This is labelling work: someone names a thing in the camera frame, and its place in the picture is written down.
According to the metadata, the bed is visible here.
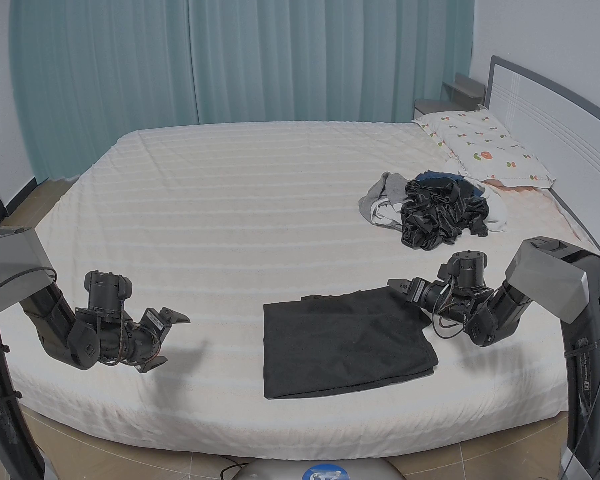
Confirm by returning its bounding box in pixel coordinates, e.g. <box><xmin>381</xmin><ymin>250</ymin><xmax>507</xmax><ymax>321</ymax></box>
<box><xmin>2</xmin><ymin>55</ymin><xmax>600</xmax><ymax>459</ymax></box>

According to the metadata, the white printed pillow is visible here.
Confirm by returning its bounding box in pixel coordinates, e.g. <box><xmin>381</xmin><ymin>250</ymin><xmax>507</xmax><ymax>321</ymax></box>
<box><xmin>412</xmin><ymin>109</ymin><xmax>557</xmax><ymax>189</ymax></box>

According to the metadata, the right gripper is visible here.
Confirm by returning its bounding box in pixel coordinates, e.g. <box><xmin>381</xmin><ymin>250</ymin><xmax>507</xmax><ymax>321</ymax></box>
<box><xmin>387</xmin><ymin>277</ymin><xmax>443</xmax><ymax>311</ymax></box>

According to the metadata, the blue-green curtain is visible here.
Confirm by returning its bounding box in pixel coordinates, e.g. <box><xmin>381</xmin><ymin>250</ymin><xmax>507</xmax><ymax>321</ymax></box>
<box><xmin>10</xmin><ymin>0</ymin><xmax>201</xmax><ymax>181</ymax></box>
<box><xmin>187</xmin><ymin>0</ymin><xmax>476</xmax><ymax>125</ymax></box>

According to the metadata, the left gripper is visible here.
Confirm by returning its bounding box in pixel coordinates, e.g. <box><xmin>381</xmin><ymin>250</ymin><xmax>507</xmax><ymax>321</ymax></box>
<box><xmin>129</xmin><ymin>307</ymin><xmax>191</xmax><ymax>356</ymax></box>

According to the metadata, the black T-shirt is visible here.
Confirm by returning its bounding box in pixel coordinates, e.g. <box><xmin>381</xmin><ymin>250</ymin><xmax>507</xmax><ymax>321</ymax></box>
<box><xmin>262</xmin><ymin>288</ymin><xmax>440</xmax><ymax>400</ymax></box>

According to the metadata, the black cable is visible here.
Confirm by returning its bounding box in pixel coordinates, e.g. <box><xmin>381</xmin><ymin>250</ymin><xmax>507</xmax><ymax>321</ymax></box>
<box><xmin>221</xmin><ymin>460</ymin><xmax>253</xmax><ymax>480</ymax></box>
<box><xmin>0</xmin><ymin>266</ymin><xmax>57</xmax><ymax>310</ymax></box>
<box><xmin>431</xmin><ymin>288</ymin><xmax>470</xmax><ymax>340</ymax></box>

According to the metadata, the grey bedside table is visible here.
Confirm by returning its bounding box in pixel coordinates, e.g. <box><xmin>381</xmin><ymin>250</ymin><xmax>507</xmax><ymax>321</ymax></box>
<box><xmin>414</xmin><ymin>73</ymin><xmax>487</xmax><ymax>116</ymax></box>

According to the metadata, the pile of clothes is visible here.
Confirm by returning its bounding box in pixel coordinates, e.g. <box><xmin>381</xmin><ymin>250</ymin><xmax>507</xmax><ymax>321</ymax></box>
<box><xmin>358</xmin><ymin>170</ymin><xmax>509</xmax><ymax>252</ymax></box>

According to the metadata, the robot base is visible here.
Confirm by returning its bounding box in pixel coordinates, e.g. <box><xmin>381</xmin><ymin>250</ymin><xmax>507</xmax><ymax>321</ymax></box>
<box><xmin>230</xmin><ymin>459</ymin><xmax>406</xmax><ymax>480</ymax></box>

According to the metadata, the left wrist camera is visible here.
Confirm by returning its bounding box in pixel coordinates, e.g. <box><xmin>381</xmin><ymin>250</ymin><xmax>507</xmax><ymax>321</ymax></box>
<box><xmin>132</xmin><ymin>355</ymin><xmax>167</xmax><ymax>374</ymax></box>

